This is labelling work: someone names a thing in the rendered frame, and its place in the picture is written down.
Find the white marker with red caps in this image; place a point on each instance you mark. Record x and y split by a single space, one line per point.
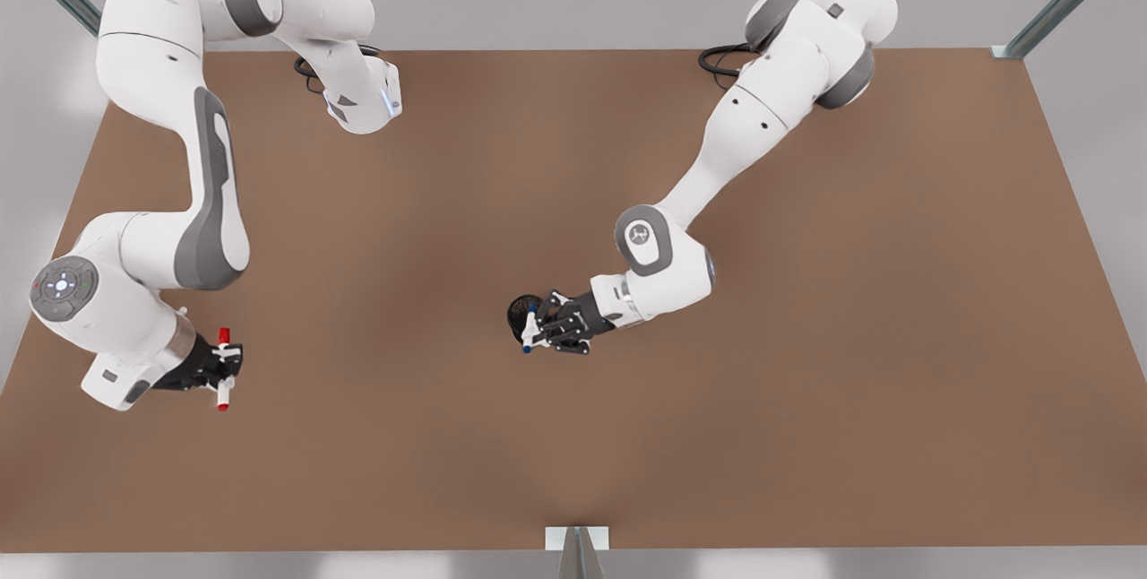
223 398

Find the white marker with blue caps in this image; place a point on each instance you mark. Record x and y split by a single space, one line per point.
530 326

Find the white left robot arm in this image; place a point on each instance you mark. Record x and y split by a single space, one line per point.
753 131

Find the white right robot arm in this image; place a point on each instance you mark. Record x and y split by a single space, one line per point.
148 32

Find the dark round pen holder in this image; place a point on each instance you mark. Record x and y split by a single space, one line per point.
517 315

